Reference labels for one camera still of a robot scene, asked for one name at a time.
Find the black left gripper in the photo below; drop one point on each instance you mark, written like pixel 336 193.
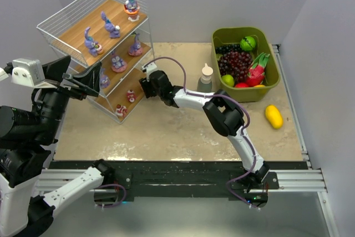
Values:
pixel 65 85

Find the yellow mango toy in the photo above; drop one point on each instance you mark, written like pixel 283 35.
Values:
pixel 274 116

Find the orange fruit toy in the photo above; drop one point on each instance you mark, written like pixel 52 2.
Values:
pixel 259 86

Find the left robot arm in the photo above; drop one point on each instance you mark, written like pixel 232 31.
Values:
pixel 25 136

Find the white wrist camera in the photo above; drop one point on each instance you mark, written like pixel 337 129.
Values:
pixel 148 69
pixel 28 73

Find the white wire wooden shelf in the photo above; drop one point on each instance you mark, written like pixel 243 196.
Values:
pixel 64 32

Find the pink dragon fruit toy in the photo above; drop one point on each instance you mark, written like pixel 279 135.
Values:
pixel 256 72

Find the green round melon toy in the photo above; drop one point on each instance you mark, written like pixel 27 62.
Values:
pixel 248 43

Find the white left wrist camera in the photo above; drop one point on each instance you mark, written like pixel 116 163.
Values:
pixel 28 73

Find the dark red grape bunch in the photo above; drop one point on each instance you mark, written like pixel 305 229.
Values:
pixel 235 64

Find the dark blue grape bunch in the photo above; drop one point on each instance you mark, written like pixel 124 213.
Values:
pixel 228 48

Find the spray bottle white cap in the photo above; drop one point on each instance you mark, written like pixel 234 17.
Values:
pixel 205 83

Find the pink bear cake slice toy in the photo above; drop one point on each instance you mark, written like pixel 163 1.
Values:
pixel 121 111

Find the red apple toy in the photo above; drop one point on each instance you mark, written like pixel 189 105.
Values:
pixel 241 85

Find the green plastic fruit bin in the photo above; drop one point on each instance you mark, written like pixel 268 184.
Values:
pixel 233 36

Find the purple bunny pink donut toy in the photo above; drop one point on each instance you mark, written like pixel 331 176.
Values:
pixel 135 49

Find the small purple bunny strawberry toy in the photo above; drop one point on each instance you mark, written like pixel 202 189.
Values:
pixel 104 79

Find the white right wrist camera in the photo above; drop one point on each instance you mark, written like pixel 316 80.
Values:
pixel 148 69

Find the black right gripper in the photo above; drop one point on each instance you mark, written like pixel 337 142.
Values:
pixel 148 87

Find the pink bear strawberry toy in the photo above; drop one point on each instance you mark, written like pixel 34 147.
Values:
pixel 131 96

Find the green apple toy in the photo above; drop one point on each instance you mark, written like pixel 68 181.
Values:
pixel 228 80

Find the purple bunny with tube toy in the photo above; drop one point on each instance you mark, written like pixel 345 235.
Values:
pixel 114 31

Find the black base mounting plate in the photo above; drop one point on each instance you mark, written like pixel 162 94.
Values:
pixel 196 179

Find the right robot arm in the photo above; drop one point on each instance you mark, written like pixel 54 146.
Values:
pixel 225 115

